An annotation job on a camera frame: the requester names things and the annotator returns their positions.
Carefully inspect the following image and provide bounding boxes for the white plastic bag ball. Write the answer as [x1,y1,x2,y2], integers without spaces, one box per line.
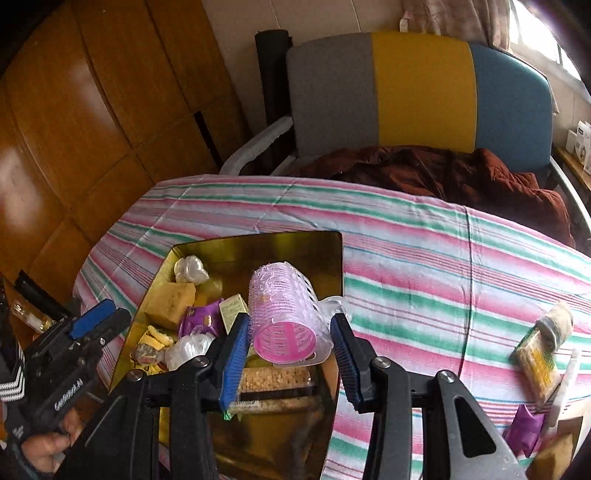
[164,333,215,371]

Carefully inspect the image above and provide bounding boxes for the cracker packet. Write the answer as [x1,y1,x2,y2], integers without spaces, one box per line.
[228,366,322,415]

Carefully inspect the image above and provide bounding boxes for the purple snack wrapper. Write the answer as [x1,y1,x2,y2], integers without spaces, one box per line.
[178,300,226,337]

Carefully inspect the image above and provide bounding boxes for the green white carton box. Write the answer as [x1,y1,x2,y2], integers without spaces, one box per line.
[219,294,249,334]

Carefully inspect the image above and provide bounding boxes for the yellow sponge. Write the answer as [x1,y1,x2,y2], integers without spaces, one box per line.
[144,282,197,331]

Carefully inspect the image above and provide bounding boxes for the pink hair roller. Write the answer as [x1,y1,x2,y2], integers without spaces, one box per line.
[247,262,334,367]

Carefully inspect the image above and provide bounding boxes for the gold metal tray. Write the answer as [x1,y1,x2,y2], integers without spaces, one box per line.
[109,230,346,480]

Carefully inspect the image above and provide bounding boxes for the small white plastic bag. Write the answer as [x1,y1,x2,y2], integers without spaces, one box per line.
[173,255,209,286]

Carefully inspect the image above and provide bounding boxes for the purple pouch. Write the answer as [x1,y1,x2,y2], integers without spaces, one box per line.
[504,405,545,457]

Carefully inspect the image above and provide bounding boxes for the beige cardboard box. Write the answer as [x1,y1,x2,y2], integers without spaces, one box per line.
[526,416,584,480]

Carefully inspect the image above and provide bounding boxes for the person left hand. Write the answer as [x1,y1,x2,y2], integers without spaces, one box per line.
[21,408,83,473]

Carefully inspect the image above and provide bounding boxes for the striped pink green bedsheet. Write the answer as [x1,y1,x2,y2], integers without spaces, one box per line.
[72,174,591,480]

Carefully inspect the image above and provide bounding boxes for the yellow snack packet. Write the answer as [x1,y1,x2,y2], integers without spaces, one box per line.
[513,302,574,410]

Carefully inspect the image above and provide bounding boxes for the wooden wardrobe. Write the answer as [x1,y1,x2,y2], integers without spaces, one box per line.
[1,1,249,303]

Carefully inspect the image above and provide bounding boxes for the dark red blanket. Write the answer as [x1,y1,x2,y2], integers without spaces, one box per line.
[290,146,576,247]

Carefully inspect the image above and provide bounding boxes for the wooden desk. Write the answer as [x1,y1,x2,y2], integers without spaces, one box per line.
[552,145,591,194]

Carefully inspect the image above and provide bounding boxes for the grey yellow blue chair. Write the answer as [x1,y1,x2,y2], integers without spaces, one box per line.
[221,30,590,225]

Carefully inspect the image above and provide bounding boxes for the white boxes on desk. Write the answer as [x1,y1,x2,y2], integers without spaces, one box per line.
[566,121,591,174]

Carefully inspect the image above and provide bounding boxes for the pink floral curtain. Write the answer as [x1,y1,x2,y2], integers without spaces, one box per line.
[399,0,511,51]

